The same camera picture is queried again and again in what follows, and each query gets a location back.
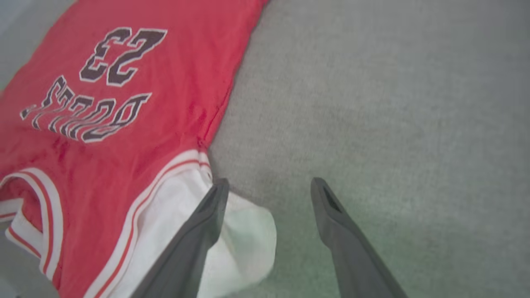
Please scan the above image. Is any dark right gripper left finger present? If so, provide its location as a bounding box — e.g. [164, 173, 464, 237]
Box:
[130, 178, 230, 298]

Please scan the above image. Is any red and white basketball jersey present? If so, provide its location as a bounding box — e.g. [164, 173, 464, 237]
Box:
[0, 0, 277, 298]

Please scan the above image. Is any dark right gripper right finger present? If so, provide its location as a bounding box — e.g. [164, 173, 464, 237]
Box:
[310, 177, 409, 298]

